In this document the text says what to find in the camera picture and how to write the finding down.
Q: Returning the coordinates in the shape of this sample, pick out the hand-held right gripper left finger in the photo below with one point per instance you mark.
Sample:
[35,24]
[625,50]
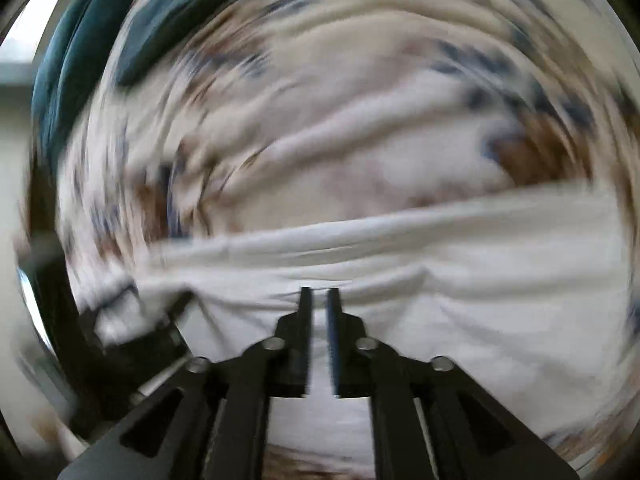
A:
[306,320]

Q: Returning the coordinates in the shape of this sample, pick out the white towel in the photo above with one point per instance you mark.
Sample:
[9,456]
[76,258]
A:
[450,285]

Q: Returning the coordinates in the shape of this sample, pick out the floral fleece blanket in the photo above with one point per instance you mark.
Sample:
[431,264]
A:
[350,135]

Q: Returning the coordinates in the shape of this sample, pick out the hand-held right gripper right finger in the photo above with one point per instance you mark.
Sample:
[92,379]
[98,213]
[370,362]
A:
[334,330]

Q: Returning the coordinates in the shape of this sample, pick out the teal cloth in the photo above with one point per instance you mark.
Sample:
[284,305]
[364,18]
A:
[60,75]
[165,25]

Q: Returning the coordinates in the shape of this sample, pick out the dark bed frame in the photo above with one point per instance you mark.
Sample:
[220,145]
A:
[42,240]

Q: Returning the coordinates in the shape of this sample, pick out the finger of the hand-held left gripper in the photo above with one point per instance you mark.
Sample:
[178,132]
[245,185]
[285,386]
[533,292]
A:
[177,310]

